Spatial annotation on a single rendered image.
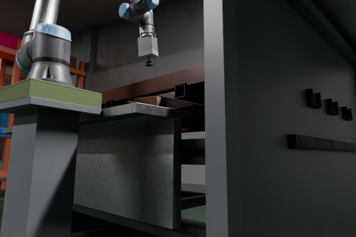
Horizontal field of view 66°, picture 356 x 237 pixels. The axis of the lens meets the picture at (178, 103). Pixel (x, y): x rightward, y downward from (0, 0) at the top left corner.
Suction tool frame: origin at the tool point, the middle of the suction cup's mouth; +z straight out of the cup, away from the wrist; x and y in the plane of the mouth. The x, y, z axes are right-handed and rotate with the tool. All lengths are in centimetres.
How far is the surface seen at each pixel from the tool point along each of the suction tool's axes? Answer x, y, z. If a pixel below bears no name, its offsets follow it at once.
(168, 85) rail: 32.5, -26.2, 20.3
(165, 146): 39, -26, 42
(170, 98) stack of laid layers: -4.3, -9.0, 18.2
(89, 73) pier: -304, 314, -114
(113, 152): 29, 3, 43
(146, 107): 50, -27, 30
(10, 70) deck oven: -223, 440, -128
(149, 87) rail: 28.9, -15.8, 18.6
